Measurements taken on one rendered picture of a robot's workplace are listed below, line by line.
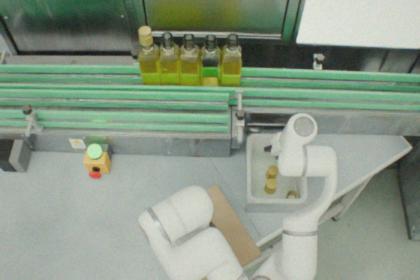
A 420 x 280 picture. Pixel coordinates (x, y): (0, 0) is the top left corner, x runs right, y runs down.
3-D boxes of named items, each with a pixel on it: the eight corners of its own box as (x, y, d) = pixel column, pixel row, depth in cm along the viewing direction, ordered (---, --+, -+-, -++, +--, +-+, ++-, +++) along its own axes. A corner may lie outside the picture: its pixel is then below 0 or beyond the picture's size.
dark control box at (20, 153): (32, 152, 143) (23, 139, 135) (27, 173, 138) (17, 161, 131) (9, 150, 143) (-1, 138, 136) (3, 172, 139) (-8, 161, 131)
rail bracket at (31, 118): (47, 127, 133) (33, 103, 121) (42, 149, 129) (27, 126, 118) (35, 127, 133) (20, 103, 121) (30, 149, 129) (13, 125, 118)
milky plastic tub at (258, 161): (298, 147, 143) (302, 133, 136) (302, 212, 131) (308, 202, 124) (244, 146, 143) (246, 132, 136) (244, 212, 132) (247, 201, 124)
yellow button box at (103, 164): (112, 155, 142) (108, 143, 136) (109, 176, 138) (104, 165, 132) (91, 154, 142) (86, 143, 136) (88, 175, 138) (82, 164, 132)
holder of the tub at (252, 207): (295, 133, 146) (300, 121, 140) (301, 212, 132) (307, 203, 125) (244, 133, 147) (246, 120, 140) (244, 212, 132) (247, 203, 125)
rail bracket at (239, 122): (242, 105, 136) (245, 80, 125) (243, 154, 127) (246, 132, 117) (232, 104, 136) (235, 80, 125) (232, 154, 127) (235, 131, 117)
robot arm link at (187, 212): (219, 227, 111) (220, 206, 98) (174, 254, 108) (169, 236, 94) (199, 197, 116) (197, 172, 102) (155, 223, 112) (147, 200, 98)
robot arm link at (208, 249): (236, 265, 108) (181, 300, 104) (190, 182, 108) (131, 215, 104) (249, 272, 99) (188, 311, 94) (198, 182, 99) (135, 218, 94)
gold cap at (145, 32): (153, 36, 120) (151, 25, 116) (152, 46, 118) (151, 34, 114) (140, 37, 120) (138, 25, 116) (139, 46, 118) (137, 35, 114)
